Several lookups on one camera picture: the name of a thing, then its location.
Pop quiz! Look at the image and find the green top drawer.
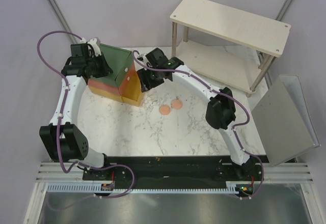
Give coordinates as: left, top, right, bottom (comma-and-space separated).
115, 50, 134, 87

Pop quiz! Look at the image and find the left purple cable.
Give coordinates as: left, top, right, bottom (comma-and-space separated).
37, 30, 135, 199

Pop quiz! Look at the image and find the white cable duct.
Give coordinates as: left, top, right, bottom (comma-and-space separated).
47, 182, 255, 194

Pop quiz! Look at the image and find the grey metal box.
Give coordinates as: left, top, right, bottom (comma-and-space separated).
252, 75, 320, 166

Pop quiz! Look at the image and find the orange powder puff front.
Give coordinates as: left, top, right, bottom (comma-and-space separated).
159, 105, 171, 116

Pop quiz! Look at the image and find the orange powder puff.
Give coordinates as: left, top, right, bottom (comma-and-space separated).
171, 99, 183, 109
159, 105, 171, 116

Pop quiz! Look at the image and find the yellow bottom drawer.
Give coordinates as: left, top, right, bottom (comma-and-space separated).
122, 74, 144, 107

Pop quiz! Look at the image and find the three-colour drawer cabinet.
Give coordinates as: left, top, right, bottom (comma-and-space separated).
88, 44, 127, 102

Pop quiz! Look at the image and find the orange drawer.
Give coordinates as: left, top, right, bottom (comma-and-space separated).
119, 63, 135, 95

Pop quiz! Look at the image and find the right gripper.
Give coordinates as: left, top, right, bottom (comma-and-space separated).
136, 65, 165, 93

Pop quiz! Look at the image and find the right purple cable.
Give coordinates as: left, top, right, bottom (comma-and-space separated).
133, 50, 264, 200

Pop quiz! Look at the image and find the aluminium rail frame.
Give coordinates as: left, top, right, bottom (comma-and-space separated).
35, 161, 314, 183

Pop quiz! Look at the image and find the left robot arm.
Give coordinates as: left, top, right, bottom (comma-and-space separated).
39, 38, 113, 180

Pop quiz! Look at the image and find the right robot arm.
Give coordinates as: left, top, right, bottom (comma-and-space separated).
132, 48, 254, 180

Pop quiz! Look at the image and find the purple cable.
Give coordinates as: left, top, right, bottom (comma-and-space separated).
133, 50, 264, 200
37, 30, 135, 199

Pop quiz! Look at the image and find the white two-tier shelf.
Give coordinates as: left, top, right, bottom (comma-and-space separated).
170, 0, 291, 97

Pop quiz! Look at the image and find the orange powder puff back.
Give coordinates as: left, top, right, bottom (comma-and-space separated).
171, 99, 183, 109

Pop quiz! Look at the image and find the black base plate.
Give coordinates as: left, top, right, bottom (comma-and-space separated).
83, 156, 262, 188

